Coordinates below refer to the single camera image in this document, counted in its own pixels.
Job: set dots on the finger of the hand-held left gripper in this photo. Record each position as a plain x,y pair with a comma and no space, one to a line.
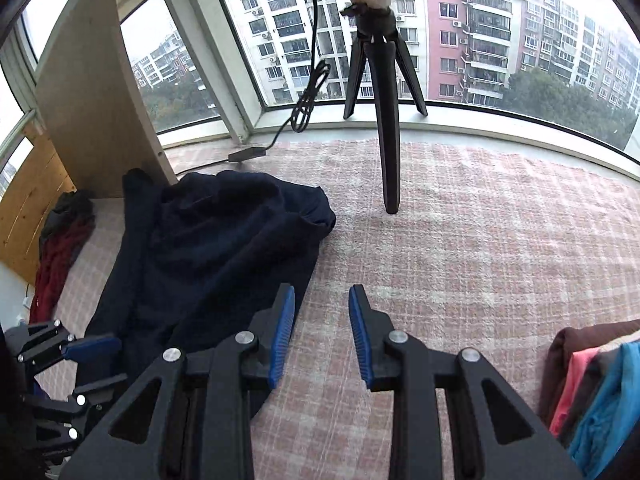
92,392
95,347

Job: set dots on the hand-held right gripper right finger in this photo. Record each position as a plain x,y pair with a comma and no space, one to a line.
361,335

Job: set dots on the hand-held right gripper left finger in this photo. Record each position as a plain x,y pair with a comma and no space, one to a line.
282,335

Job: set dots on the navy blue garment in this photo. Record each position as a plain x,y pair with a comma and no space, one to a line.
200,260

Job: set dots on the dark red garment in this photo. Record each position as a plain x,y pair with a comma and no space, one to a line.
55,265

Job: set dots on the pink plaid table cloth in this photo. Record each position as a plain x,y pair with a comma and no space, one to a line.
475,250

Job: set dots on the pine plank board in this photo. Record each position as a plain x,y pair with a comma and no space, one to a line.
25,220

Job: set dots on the black tripod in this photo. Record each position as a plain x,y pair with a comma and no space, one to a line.
387,135

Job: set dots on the brown folded garment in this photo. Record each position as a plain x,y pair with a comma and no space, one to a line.
575,335

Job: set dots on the pink folded garment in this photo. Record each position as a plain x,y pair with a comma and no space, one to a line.
570,390

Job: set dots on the large light wooden board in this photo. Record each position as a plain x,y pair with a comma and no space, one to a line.
95,110

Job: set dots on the dark grey folded garment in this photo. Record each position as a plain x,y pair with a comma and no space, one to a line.
592,390

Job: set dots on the blue folded garment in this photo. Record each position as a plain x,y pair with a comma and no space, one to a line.
615,410

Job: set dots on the white window frame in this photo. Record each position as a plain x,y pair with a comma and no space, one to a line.
220,60

